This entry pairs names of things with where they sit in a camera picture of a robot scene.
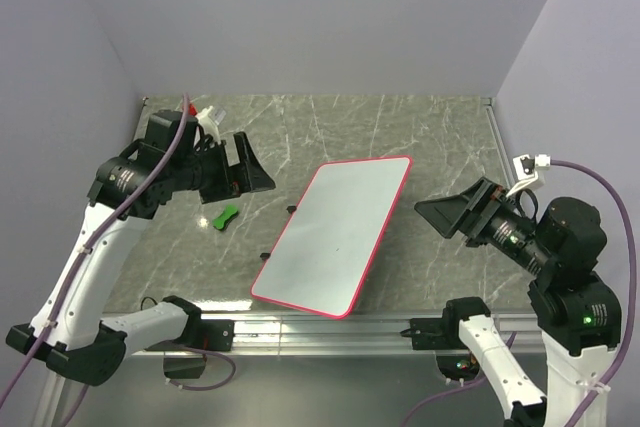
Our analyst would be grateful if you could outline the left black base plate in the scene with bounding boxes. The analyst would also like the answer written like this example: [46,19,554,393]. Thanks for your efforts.
[169,319,235,352]

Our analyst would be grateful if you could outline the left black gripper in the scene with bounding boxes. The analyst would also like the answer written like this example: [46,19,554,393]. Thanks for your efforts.
[170,131,275,203]

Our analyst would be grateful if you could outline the red-framed whiteboard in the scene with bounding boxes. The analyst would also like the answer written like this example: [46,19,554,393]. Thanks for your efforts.
[250,155,413,320]

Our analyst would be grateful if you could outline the aluminium front rail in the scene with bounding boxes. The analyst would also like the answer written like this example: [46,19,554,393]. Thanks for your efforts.
[54,314,551,358]

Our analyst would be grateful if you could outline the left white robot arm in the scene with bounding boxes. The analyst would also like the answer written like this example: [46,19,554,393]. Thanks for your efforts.
[6,110,275,386]

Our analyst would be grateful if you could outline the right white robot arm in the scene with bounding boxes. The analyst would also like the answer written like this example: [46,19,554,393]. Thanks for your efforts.
[414,178,622,426]

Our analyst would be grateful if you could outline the aluminium right side rail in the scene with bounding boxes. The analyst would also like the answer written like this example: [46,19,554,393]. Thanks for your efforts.
[481,97,516,187]

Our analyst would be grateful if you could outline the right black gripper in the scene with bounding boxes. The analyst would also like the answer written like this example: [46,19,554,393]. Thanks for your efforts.
[413,170,555,269]

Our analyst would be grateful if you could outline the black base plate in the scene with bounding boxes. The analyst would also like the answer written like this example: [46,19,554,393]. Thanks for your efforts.
[399,318,467,351]
[169,319,235,352]

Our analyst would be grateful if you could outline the aluminium rail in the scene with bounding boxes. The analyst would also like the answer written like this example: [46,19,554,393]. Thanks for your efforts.
[54,314,551,358]
[481,97,516,187]

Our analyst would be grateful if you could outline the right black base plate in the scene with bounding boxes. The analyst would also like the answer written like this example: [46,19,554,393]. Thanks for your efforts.
[399,318,467,351]

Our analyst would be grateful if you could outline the green whiteboard eraser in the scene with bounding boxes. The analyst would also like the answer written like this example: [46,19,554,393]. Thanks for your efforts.
[211,204,239,232]

